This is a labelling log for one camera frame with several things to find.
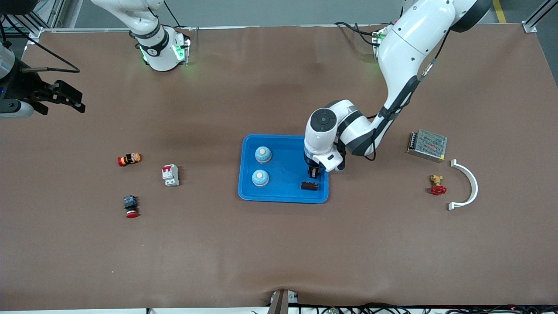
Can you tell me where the blue plastic tray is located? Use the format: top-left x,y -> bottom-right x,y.
238,134 -> 330,204

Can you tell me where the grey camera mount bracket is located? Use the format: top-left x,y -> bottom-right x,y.
267,289 -> 300,314

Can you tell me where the black blue red push button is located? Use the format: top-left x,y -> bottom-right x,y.
123,195 -> 140,219

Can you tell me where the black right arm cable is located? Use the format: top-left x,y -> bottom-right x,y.
2,15 -> 81,74

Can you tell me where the white red circuit breaker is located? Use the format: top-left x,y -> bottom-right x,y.
162,164 -> 180,188

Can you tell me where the black base cable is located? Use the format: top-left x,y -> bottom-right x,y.
334,21 -> 383,46

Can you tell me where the metal mesh power supply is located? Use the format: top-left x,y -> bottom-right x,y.
407,129 -> 448,163

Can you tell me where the aluminium frame profile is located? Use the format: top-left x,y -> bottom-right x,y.
22,0 -> 66,45
522,0 -> 558,34

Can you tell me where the white curved plastic bracket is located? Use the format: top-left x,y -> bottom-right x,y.
448,159 -> 479,211

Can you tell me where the brass valve red handwheel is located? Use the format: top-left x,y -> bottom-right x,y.
429,174 -> 448,196

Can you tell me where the brown table mat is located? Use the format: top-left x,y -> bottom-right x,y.
0,24 -> 558,311

